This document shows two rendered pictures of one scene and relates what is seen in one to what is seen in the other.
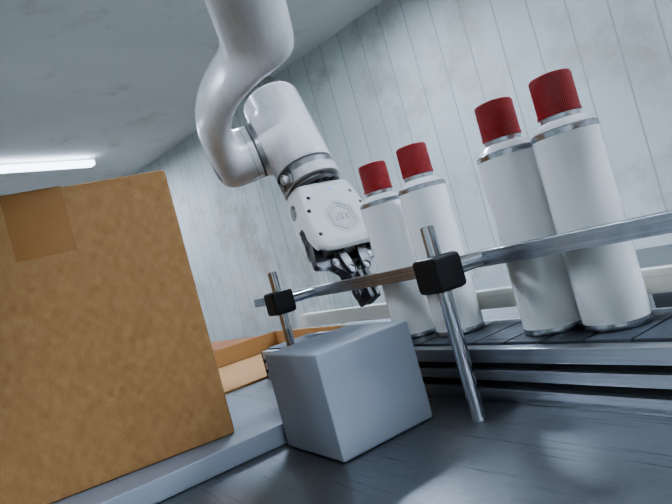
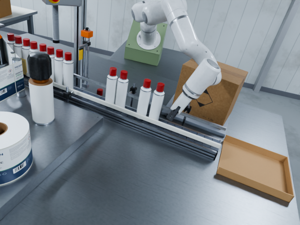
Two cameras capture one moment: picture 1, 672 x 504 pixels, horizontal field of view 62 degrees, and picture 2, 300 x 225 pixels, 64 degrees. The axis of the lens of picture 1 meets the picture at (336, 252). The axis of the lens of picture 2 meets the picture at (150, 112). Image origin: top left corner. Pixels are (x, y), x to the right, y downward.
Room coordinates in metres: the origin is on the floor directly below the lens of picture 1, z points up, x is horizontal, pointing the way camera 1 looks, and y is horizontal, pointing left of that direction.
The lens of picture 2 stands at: (1.37, -0.74, 1.55)
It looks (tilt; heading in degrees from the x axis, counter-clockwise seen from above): 32 degrees down; 139
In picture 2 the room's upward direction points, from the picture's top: 12 degrees clockwise
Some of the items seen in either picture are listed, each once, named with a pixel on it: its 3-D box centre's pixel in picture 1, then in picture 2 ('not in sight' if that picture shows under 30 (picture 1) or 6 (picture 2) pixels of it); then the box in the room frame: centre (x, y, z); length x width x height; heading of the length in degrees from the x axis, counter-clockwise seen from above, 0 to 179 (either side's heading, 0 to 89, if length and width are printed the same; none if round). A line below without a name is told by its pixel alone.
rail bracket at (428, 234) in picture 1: (469, 316); (131, 98); (0.47, -0.09, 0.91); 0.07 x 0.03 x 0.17; 123
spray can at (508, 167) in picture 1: (523, 215); (122, 90); (0.49, -0.17, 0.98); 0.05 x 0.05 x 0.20
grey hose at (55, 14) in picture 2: not in sight; (55, 22); (0.04, -0.34, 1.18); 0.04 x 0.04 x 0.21
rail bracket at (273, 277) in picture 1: (302, 329); (184, 118); (0.72, 0.07, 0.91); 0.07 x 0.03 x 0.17; 123
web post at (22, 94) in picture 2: not in sight; (18, 77); (0.22, -0.57, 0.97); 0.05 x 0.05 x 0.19
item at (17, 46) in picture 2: not in sight; (20, 55); (-0.03, -0.51, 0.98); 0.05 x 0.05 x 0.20
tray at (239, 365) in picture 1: (253, 357); (254, 164); (1.07, 0.21, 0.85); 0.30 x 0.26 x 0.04; 33
